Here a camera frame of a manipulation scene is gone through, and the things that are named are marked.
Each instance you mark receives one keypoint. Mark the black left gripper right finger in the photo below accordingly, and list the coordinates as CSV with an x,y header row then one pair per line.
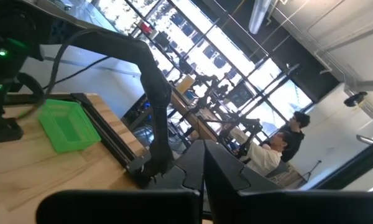
x,y
267,208

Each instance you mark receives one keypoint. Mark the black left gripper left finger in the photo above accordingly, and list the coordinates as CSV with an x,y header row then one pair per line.
x,y
127,208

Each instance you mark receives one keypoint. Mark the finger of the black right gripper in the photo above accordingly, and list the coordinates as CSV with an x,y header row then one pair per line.
x,y
3,132

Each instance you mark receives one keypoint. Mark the green plastic basket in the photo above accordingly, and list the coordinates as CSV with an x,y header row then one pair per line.
x,y
68,127

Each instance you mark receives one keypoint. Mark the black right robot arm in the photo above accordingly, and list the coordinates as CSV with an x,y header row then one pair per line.
x,y
127,46

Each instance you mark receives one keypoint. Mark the person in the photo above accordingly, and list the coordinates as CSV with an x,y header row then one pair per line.
x,y
295,137
264,155

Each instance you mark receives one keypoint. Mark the wooden background table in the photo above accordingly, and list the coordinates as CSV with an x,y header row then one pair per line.
x,y
186,112

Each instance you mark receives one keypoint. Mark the red ceiling box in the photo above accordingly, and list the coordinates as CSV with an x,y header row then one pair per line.
x,y
145,27

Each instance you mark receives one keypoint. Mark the white ceiling light tube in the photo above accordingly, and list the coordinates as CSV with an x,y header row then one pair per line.
x,y
259,15

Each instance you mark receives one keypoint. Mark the black aluminium table frame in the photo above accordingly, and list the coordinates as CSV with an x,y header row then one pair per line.
x,y
112,133

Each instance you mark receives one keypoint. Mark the black slanted frame bar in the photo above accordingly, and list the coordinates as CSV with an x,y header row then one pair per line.
x,y
345,168

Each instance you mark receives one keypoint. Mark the black wall camera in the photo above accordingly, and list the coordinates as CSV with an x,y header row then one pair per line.
x,y
356,99

